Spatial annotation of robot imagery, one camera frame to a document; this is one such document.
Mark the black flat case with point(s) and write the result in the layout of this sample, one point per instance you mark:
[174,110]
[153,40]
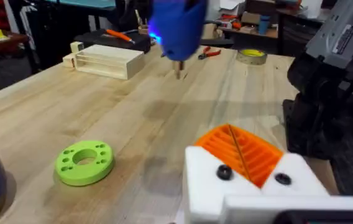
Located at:
[102,40]

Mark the small pale wooden block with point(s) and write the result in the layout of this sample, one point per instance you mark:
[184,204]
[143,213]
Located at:
[68,60]

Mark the green disc with holes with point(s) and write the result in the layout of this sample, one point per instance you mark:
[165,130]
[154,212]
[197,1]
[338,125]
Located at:
[71,171]

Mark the left gripper white orange left finger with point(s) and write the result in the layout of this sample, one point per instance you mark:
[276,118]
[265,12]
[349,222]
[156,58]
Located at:
[206,186]

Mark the small cream cube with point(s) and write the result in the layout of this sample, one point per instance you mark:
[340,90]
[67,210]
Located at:
[76,46]

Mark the pale wooden box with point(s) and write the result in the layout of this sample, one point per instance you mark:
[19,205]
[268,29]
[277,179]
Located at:
[111,62]

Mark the left gripper white orange right finger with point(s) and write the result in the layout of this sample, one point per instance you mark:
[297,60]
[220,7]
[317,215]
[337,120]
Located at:
[291,182]

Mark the blue cup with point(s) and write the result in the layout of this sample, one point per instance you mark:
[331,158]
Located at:
[263,25]

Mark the blue electric screwdriver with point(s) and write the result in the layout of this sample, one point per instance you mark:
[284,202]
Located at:
[178,28]

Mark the yellow tape roll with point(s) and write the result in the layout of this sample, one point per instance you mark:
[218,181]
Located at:
[251,57]

